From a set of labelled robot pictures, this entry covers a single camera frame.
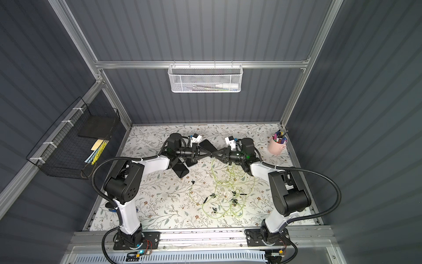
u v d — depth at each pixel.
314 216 0.47
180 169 0.97
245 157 0.74
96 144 0.76
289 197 0.46
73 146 0.73
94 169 0.69
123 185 0.51
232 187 0.91
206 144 1.11
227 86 0.90
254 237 0.74
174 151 0.77
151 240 0.73
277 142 0.96
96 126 0.82
